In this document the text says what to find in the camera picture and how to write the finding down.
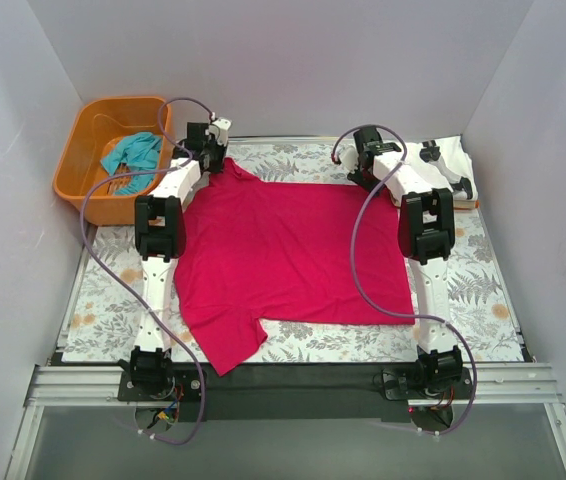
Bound magenta t shirt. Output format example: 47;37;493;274
174;159;414;375

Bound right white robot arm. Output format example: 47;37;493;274
332;124;466;399

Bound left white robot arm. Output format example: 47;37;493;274
122;117;232;400

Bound teal t shirt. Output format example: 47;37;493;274
101;132;162;196

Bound white printed folded t shirt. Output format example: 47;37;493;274
407;136;479;200

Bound orange plastic basket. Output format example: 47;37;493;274
53;96;174;226

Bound beige folded t shirt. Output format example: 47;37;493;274
453;199;479;210

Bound floral patterned table mat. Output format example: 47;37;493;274
57;140;523;363

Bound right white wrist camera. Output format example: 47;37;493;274
332;146;359;172

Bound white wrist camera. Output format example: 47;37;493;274
207;117;232;147
332;146;359;172

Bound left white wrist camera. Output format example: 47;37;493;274
207;117;232;147

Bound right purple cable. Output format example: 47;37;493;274
330;123;478;437

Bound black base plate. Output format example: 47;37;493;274
117;360;474;423

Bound aluminium frame rail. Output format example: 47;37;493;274
6;363;566;479

